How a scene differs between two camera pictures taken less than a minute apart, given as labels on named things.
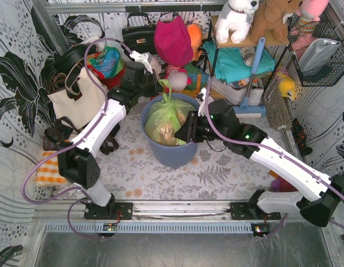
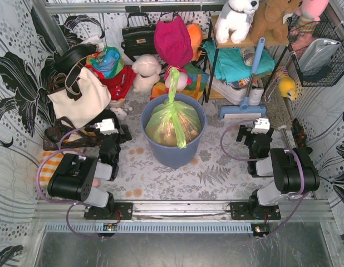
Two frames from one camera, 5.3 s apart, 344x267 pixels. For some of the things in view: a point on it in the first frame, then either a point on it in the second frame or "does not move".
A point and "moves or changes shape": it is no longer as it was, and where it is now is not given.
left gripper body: (156, 82) to (123, 133)
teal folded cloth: (229, 64) does not move
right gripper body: (193, 128) to (242, 133)
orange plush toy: (195, 33) does not move
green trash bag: (164, 118) moves or changes shape
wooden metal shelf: (259, 43) does not move
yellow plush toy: (287, 87) does not move
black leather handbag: (140, 39) does not move
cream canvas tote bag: (76, 113) does not move
